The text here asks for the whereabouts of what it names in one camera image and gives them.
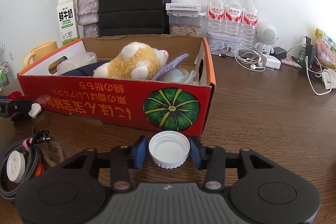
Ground navy zipper pouch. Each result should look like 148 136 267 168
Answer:
61 61 109 77

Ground white bottle cap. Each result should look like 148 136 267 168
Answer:
148 131 190 169

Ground yellow plush toy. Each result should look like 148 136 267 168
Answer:
93 42 169 80

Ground iridescent plastic bag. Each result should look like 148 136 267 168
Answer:
162 68 199 85

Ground purple fabric pouch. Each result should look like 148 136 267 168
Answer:
151 53 189 81

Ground red artificial rose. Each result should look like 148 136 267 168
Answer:
6 91 26 101

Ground white small round device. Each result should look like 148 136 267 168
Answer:
28 103 42 119

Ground yellow ceramic mug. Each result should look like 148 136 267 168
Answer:
23 40 58 68

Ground white milk carton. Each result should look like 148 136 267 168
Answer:
57 0 79 45

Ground red cardboard box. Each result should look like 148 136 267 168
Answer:
18 35 216 136

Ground purple flower vase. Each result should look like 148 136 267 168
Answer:
77 0 99 38

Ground white charger block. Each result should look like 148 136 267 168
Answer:
261 54 281 70

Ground black phone stand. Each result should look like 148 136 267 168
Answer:
298 36 316 75

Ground white earphones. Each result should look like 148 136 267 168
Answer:
233 46 274 72

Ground decorated tin box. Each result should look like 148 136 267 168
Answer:
207 31 242 57

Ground snack packet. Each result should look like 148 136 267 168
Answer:
315 28 336 71

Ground white robot speaker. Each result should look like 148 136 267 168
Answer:
255 23 278 55

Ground water bottle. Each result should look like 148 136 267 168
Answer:
224 0 243 37
240 0 259 48
207 0 225 32

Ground white paper box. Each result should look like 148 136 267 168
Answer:
166 3 201 12

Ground clear seed container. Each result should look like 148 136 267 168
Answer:
167 10 205 37

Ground wire storage rack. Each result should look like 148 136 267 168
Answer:
0 61 11 89

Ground braided cable coil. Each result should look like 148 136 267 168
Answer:
0 129 65 201

